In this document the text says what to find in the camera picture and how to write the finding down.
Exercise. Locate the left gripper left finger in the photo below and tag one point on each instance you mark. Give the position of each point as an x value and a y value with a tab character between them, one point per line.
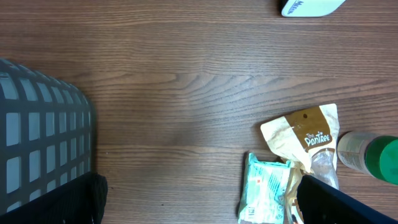
82	200

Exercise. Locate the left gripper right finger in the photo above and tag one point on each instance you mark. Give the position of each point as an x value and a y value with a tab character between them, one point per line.
322	204

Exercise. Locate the teal tissue packet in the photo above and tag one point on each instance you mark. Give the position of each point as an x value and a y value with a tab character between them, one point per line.
263	195

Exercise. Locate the brown PanTree snack bag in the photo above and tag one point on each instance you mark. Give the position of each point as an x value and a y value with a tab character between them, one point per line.
307	139

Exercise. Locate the green lid jar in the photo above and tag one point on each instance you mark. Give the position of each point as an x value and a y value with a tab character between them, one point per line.
371	154

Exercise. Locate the white barcode scanner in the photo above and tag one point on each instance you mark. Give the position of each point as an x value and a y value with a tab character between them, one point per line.
309	8

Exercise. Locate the grey plastic shopping basket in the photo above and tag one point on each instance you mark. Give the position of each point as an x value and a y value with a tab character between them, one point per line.
47	131

